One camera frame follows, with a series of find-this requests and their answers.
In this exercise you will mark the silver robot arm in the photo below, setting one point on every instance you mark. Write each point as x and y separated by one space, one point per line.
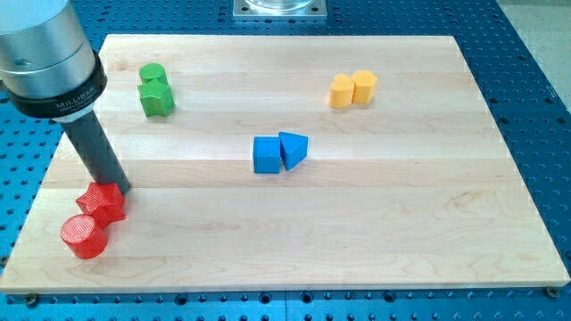
48 68

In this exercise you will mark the blue triangle block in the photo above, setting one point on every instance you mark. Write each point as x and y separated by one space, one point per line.
293 149

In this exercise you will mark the blue cube block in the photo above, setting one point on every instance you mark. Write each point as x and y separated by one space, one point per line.
266 155

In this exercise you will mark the wooden board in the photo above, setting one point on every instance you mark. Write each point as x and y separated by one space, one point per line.
416 189

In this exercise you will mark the yellow pentagon block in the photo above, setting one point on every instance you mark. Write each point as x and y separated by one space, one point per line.
365 82

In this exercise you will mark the green star block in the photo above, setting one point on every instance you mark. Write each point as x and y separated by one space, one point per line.
156 98

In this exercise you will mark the green cylinder block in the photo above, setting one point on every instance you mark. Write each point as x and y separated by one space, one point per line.
153 71

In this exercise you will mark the red star block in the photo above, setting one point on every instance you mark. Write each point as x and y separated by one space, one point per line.
103 202

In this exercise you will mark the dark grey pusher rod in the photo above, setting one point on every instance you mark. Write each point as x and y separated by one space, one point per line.
94 149

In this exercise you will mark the red cylinder block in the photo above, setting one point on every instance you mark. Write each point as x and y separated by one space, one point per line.
83 236

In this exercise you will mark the left board clamp screw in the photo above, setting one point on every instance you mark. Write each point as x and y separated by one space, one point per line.
31 299

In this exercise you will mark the board clamp screw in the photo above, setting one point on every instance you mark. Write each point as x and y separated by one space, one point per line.
31 299
552 292

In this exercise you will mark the right board clamp screw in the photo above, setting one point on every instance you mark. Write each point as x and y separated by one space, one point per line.
552 292

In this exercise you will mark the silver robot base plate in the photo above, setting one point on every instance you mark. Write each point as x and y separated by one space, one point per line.
279 10

